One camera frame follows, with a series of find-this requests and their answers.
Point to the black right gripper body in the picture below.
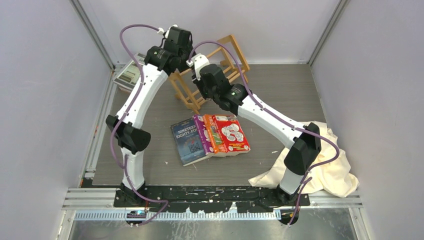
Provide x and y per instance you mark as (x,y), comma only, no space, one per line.
(207,92)

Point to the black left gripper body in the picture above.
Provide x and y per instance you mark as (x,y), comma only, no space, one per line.
(184,55)

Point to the red Treehouse book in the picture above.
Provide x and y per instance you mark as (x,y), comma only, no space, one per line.
(231,134)

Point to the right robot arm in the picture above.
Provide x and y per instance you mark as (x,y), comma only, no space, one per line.
(302,141)

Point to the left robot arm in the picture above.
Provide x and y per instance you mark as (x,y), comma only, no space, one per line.
(126,125)

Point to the stack of grey magazines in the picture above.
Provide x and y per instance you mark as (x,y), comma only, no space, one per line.
(126,76)

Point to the wooden book rack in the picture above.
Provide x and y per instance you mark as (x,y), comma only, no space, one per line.
(191,97)

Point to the orange 78-Storey Treehouse book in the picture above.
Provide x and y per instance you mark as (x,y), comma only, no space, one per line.
(216,141)

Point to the magenta paperback book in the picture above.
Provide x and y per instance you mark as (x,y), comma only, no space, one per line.
(203,134)

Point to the blue Nineteen Eighty-Four book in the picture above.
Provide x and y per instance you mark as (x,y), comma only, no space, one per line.
(188,142)

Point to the cream cloth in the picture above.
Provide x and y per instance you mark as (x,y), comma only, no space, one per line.
(333,177)

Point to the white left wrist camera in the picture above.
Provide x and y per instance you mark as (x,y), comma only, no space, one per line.
(165,32)

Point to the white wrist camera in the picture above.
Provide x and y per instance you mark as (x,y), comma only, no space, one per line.
(196,63)
(165,32)

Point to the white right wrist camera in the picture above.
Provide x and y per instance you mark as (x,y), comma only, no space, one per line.
(196,63)

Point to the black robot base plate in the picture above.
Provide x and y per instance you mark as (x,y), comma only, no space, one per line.
(196,198)

